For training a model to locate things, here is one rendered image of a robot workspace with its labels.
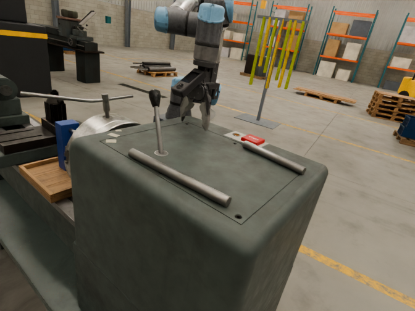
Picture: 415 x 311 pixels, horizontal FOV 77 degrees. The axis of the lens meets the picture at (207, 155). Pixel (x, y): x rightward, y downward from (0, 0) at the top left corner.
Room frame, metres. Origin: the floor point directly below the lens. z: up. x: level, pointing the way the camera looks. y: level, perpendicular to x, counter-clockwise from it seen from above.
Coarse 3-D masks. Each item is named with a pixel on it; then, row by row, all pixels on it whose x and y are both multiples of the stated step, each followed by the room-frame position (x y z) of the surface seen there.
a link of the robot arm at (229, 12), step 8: (208, 0) 1.28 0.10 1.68; (216, 0) 1.28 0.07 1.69; (224, 0) 1.28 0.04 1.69; (232, 0) 1.29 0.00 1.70; (224, 8) 1.28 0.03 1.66; (232, 8) 1.28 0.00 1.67; (224, 16) 1.29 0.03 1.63; (232, 16) 1.29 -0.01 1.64; (224, 24) 1.31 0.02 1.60; (224, 32) 1.36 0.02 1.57; (216, 80) 1.40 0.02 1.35; (216, 88) 1.39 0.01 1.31
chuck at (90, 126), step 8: (88, 120) 0.85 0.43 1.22; (96, 120) 0.85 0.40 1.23; (104, 120) 0.85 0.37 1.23; (112, 120) 0.85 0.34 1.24; (80, 128) 0.82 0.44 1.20; (88, 128) 0.81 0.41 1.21; (96, 128) 0.81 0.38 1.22; (72, 136) 0.81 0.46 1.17; (80, 136) 0.79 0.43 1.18; (64, 160) 0.79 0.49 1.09
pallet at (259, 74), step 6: (252, 54) 13.81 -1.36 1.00; (246, 60) 13.71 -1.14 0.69; (252, 60) 13.52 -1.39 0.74; (258, 60) 13.34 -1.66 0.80; (264, 60) 13.20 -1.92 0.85; (246, 66) 13.63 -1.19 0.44; (252, 66) 13.52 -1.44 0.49; (258, 66) 13.28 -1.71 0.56; (240, 72) 13.63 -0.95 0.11; (246, 72) 13.57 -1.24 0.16; (258, 72) 13.24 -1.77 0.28; (258, 78) 13.07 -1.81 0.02; (264, 78) 13.28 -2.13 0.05
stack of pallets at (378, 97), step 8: (376, 96) 8.70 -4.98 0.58; (384, 96) 8.93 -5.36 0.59; (392, 96) 8.89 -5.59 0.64; (400, 96) 8.38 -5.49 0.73; (408, 96) 8.78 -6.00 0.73; (376, 104) 8.37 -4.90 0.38; (384, 104) 8.30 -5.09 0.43; (392, 104) 8.55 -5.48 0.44; (400, 104) 8.17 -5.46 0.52; (408, 104) 8.13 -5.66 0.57; (368, 112) 8.74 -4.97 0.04; (376, 112) 8.33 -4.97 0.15; (384, 112) 8.57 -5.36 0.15; (392, 112) 8.28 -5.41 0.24; (400, 112) 8.14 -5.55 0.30; (408, 112) 8.40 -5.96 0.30; (392, 120) 8.19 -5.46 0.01; (400, 120) 8.46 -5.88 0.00
